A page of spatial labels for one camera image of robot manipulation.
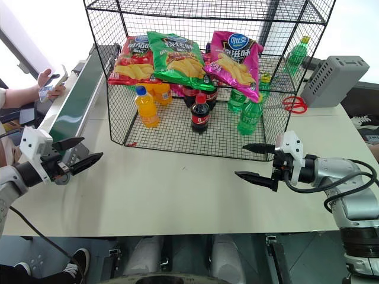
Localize grey vented plastic box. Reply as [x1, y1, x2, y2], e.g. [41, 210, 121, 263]
[301, 55, 371, 109]

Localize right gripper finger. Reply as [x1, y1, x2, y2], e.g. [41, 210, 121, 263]
[234, 170, 280, 193]
[242, 143, 277, 154]

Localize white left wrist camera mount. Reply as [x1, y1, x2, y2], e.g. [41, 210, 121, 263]
[18, 125, 54, 185]

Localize white rounded leg cover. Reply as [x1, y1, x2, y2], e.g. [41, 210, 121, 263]
[211, 234, 247, 284]

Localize red potato chips bag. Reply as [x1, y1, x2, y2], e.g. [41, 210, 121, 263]
[107, 35, 163, 87]

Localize red handled scissors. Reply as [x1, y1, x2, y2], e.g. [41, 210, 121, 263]
[281, 95, 309, 114]

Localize white smartphone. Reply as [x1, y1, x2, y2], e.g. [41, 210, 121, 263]
[44, 64, 69, 93]

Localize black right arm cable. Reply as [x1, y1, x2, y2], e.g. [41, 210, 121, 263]
[284, 159, 375, 214]

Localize small printed card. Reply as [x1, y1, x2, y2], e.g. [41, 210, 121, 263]
[38, 85, 54, 104]

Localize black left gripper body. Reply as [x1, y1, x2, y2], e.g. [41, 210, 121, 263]
[40, 149, 74, 182]

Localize green potato chips bag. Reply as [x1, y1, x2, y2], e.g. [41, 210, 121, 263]
[147, 31, 216, 92]

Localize cola bottle red cap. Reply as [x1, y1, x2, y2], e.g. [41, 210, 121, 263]
[190, 92, 212, 135]
[204, 83, 219, 111]
[182, 85, 202, 109]

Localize black white patterned sneaker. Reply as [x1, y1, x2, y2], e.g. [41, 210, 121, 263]
[350, 114, 379, 134]

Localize black metal table bracket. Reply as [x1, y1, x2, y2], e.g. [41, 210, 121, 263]
[265, 234, 293, 284]

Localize green soda bottle yellow cap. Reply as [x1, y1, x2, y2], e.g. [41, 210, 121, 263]
[258, 73, 272, 100]
[285, 35, 311, 75]

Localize black wire mesh rack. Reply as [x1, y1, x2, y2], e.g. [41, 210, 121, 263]
[82, 0, 337, 162]

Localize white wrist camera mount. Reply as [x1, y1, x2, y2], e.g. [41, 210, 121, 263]
[275, 130, 305, 183]
[18, 125, 54, 185]

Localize person's bare hand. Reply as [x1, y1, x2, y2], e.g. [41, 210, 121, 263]
[37, 68, 67, 102]

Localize green belt conveyor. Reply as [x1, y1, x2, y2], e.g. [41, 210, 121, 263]
[37, 43, 123, 166]

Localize orange soda bottle blue cap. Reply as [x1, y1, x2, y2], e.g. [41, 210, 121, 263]
[149, 83, 174, 107]
[134, 85, 160, 129]

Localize black white canvas sneaker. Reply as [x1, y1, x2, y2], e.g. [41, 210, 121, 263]
[14, 261, 33, 278]
[63, 247, 91, 280]

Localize magenta potato chips bag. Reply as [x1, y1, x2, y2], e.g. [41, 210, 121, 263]
[203, 30, 265, 104]

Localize magenta snack bag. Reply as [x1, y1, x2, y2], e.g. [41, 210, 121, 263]
[169, 83, 186, 98]

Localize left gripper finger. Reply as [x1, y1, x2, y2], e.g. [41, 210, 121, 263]
[70, 151, 104, 176]
[51, 136, 85, 151]

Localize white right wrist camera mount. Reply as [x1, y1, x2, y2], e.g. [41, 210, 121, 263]
[275, 130, 305, 183]

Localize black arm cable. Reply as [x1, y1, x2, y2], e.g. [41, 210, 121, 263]
[8, 206, 88, 284]
[284, 159, 375, 214]

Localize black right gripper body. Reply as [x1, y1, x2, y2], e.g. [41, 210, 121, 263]
[272, 150, 293, 182]

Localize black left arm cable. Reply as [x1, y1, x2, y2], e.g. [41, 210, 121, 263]
[8, 206, 88, 284]

